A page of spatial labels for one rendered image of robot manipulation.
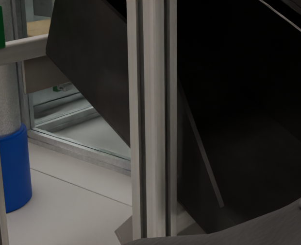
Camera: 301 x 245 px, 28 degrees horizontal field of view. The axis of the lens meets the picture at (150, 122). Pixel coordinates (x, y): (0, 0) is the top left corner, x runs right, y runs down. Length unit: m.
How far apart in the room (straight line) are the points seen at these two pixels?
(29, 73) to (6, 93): 0.65
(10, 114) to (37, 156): 0.32
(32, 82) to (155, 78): 0.20
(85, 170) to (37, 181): 0.11
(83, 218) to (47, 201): 0.11
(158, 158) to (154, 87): 0.04
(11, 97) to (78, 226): 0.27
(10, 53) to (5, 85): 0.68
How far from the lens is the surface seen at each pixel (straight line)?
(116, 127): 0.40
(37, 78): 0.51
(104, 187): 1.29
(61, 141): 1.47
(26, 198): 1.24
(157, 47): 0.31
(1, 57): 0.47
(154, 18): 0.31
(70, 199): 1.25
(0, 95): 1.15
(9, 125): 1.17
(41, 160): 1.45
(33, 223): 1.17
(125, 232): 0.44
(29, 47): 0.48
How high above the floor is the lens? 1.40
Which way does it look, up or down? 19 degrees down
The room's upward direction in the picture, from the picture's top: 1 degrees counter-clockwise
